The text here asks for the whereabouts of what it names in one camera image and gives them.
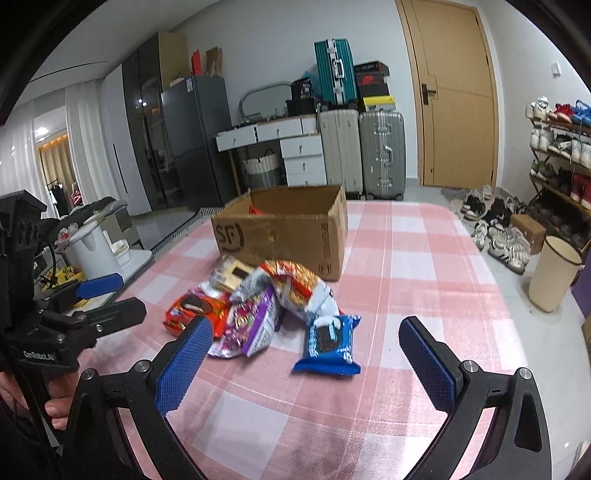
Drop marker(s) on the orange cookie packet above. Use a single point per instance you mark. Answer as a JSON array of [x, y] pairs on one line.
[[189, 307]]

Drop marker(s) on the dark glass cabinet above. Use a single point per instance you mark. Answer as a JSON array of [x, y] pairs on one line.
[[147, 115]]

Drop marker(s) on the black bag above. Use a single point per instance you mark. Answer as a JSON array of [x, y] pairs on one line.
[[304, 90]]

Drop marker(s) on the brown cardboard box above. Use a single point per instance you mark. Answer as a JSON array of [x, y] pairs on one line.
[[286, 240]]

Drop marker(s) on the white curtain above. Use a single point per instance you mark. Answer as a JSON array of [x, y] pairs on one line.
[[83, 138]]

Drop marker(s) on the teal suitcase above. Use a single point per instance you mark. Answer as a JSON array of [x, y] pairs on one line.
[[330, 69]]

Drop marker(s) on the wooden shoe rack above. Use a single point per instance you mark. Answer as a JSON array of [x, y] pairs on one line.
[[561, 196]]

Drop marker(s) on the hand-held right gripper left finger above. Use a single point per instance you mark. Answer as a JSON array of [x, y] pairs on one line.
[[184, 364]]

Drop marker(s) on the white drawer desk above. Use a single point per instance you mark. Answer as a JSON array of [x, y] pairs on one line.
[[300, 152]]

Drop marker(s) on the grey refrigerator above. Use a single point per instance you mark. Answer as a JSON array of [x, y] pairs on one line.
[[198, 138]]

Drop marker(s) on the wooden door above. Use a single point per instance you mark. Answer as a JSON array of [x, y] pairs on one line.
[[457, 129]]

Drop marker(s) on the dark orange-trim shoe box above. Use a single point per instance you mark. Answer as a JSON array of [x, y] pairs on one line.
[[369, 68]]

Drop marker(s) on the rows of assorted shoes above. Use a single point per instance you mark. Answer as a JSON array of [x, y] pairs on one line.
[[542, 138]]

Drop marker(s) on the brown cardboard piece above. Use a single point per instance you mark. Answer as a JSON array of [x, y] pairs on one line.
[[213, 62]]

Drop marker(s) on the purple snack packet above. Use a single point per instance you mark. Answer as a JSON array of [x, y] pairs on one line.
[[258, 323]]

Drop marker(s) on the silver suitcase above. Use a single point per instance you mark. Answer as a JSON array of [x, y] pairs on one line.
[[381, 152]]

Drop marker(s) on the beige snack packet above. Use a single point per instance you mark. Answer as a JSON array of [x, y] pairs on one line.
[[231, 277]]

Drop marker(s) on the person's left hand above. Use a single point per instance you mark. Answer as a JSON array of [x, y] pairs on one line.
[[57, 408]]

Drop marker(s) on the small cardboard box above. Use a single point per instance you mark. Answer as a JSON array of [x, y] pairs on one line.
[[528, 228]]

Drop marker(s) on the white round container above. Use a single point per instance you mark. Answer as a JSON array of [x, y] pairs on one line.
[[92, 249]]

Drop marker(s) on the blue cookie packet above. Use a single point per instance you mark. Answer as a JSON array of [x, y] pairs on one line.
[[328, 346]]

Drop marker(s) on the cream waste bin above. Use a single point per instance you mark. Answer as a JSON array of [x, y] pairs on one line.
[[551, 277]]

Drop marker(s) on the red paper bag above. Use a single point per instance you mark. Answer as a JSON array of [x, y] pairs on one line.
[[197, 64]]

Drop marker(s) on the pile of sneakers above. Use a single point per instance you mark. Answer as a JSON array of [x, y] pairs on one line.
[[503, 249]]

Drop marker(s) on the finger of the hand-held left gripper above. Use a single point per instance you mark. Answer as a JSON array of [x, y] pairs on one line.
[[115, 314], [99, 285]]

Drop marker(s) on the oval mirror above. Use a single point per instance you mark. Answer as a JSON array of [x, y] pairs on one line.
[[258, 88]]

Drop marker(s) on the large white red noodle-snack bag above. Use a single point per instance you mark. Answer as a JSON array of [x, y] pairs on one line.
[[300, 286]]

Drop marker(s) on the beige suitcase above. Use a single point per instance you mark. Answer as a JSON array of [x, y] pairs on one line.
[[339, 152]]

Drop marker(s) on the red black shoe box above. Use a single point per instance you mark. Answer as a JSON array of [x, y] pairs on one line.
[[369, 80]]

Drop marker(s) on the person's left forearm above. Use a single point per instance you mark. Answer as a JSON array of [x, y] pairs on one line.
[[23, 457]]

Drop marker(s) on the blue plastic bag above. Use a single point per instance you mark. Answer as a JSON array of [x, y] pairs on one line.
[[310, 77]]

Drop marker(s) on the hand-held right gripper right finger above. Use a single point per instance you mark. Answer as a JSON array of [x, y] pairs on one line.
[[429, 364]]

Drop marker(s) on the grey white laundry basket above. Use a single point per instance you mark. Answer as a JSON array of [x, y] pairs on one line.
[[261, 170]]

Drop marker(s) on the grey doormat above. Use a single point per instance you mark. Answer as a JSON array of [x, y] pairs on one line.
[[455, 194]]

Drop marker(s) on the white tall cabinet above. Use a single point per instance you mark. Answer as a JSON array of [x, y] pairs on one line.
[[115, 138]]

